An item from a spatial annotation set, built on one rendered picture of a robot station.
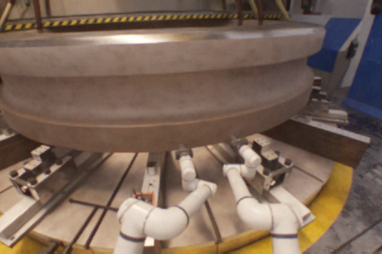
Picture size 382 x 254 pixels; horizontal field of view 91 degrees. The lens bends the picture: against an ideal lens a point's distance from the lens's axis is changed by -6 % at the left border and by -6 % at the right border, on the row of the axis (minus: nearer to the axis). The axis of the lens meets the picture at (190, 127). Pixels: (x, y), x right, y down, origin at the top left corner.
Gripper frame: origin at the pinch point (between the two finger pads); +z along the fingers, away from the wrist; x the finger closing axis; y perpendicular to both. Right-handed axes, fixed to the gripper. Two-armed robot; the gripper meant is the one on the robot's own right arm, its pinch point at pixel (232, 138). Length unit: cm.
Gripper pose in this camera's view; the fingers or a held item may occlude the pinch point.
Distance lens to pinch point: 168.9
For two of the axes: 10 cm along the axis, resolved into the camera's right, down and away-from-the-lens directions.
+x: 9.4, -1.8, 2.9
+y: 0.2, 8.7, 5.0
